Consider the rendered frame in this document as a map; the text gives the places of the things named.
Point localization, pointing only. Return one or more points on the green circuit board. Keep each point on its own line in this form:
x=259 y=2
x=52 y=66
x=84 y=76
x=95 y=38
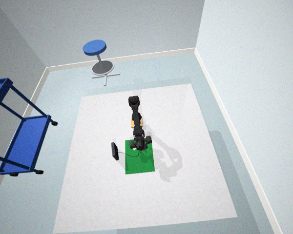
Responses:
x=137 y=161

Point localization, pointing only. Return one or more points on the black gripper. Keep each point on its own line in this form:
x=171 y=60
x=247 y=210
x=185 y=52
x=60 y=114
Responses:
x=133 y=144

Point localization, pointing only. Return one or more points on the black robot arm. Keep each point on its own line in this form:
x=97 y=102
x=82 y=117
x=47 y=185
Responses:
x=134 y=103

